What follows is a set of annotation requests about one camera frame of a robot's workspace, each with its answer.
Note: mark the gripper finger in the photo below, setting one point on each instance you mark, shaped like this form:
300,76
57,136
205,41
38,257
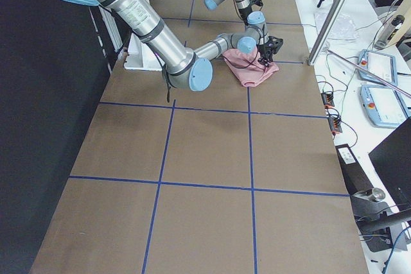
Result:
265,62

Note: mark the clear plastic bag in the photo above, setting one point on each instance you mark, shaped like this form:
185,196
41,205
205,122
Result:
344,27

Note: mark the pink Snoopy t-shirt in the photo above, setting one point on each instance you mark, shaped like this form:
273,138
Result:
246,67

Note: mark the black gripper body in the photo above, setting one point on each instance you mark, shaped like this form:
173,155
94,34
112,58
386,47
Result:
246,15
266,50

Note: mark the upper orange black connector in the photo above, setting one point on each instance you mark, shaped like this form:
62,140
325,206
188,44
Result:
327,99

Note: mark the teach pendant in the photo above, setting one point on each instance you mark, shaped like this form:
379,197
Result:
380,64
384,106

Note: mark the orange black connector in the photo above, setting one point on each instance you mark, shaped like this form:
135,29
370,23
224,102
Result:
334,124
327,99

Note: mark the white metal mount base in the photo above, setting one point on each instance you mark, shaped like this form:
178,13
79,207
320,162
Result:
140,56

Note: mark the upper teach pendant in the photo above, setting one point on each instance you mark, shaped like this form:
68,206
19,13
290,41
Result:
380,64

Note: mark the silver knob black stand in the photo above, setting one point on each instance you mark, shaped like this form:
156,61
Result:
379,225

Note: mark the lower teach pendant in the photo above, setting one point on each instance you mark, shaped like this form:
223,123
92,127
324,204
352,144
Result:
384,106

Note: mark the aluminium frame post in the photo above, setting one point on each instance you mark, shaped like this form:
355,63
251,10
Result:
325,30

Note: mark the black monitor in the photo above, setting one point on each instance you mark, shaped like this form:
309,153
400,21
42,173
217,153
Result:
391,161

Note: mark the lower orange black connector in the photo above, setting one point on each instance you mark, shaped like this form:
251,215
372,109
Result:
334,124

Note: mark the black box with label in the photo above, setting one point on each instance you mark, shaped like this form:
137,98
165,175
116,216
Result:
354,176

